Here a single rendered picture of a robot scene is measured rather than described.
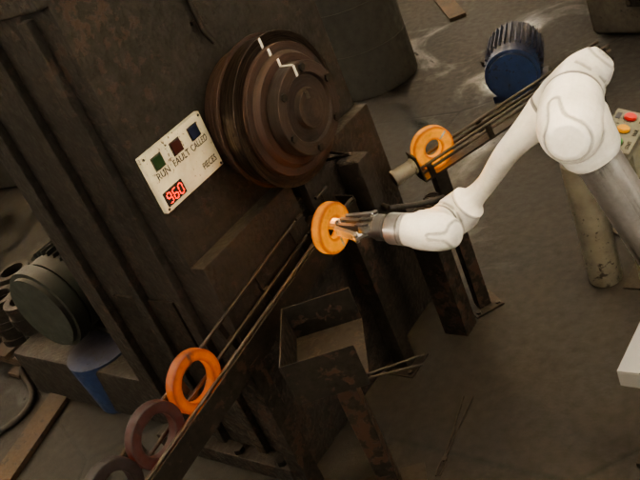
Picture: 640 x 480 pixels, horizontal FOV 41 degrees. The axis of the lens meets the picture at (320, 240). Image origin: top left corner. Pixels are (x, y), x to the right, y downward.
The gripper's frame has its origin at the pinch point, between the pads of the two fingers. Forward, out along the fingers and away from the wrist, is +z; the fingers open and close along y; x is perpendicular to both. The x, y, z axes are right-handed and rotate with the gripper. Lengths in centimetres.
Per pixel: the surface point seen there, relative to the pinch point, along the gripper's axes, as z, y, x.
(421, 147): 4, 60, -12
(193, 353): 19, -49, -10
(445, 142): -2, 67, -14
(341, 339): -9.3, -22.3, -23.4
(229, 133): 22.9, -1.7, 31.0
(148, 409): 19, -69, -11
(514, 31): 55, 245, -56
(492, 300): -4, 65, -84
